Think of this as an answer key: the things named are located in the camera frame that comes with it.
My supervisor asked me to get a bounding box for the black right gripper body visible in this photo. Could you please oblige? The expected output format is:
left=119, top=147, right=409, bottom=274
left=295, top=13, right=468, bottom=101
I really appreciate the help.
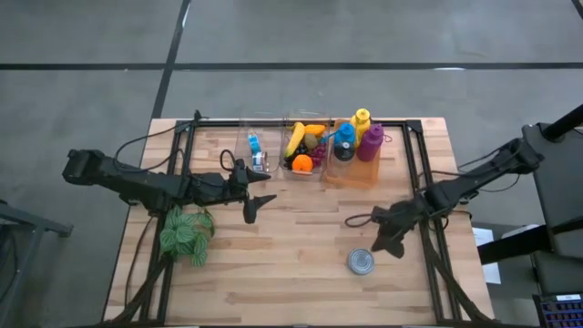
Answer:
left=370, top=195, right=434, bottom=241

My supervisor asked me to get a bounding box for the black table frame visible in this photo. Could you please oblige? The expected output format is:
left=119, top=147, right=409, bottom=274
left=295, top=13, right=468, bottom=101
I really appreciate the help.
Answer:
left=103, top=108, right=496, bottom=328

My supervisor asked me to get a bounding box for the black equipment stand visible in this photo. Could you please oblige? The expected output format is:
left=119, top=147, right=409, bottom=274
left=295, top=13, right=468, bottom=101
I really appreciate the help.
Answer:
left=473, top=103, right=583, bottom=297

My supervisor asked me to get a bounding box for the orange toy fruit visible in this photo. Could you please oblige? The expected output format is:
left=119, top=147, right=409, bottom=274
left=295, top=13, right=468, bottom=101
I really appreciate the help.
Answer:
left=291, top=153, right=314, bottom=175

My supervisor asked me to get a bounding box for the clear plastic bin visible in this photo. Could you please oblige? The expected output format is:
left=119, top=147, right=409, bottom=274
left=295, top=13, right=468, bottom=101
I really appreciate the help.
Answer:
left=280, top=113, right=332, bottom=182
left=232, top=113, right=288, bottom=177

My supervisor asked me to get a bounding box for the yellow toy banana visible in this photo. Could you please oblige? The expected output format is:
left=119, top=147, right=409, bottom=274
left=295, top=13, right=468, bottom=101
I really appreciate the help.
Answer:
left=284, top=121, right=307, bottom=159

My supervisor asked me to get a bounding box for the red toy grape bunch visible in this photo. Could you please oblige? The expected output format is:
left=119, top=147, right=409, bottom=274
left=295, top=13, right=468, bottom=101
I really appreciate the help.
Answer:
left=311, top=144, right=328, bottom=168

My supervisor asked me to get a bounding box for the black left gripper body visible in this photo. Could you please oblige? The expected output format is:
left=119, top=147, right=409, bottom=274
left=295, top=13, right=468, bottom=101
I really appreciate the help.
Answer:
left=195, top=163, right=260, bottom=225

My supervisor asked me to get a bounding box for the green striped leafy plant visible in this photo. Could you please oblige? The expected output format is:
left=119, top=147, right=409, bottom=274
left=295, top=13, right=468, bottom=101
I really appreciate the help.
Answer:
left=159, top=204, right=217, bottom=268

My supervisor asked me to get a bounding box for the blue plastic bottle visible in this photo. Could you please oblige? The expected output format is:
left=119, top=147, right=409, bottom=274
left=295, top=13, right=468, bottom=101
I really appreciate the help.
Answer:
left=333, top=121, right=357, bottom=149

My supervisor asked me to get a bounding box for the silver tin can white label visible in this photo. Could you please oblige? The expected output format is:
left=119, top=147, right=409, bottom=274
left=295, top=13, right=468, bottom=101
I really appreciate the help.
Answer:
left=346, top=247, right=376, bottom=277

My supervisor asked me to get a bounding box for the grey metal table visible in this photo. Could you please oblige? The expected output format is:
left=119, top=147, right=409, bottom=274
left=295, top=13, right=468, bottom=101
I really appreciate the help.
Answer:
left=0, top=199, right=75, bottom=328

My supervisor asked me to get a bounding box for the yellow plastic bottle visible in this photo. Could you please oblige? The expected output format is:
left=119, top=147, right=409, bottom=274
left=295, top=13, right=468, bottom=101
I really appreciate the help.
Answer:
left=349, top=108, right=373, bottom=148

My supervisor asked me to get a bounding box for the orange translucent plastic bin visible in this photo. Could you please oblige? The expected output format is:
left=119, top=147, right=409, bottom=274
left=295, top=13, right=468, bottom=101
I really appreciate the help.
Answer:
left=323, top=118, right=384, bottom=190

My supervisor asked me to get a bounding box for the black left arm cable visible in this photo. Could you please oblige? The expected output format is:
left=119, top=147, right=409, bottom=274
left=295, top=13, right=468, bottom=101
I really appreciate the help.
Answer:
left=113, top=108, right=239, bottom=184

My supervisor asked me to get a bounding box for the white paper sheet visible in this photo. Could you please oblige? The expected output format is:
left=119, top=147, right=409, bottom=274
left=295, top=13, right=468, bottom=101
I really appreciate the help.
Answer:
left=471, top=226, right=503, bottom=286

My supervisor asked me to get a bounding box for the clear bottle black cap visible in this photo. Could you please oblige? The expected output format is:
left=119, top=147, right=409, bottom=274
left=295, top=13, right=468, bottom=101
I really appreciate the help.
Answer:
left=325, top=138, right=359, bottom=184

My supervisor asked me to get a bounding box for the purple plastic bottle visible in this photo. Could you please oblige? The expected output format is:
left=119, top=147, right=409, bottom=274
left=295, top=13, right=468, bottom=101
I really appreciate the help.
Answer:
left=355, top=122, right=386, bottom=164

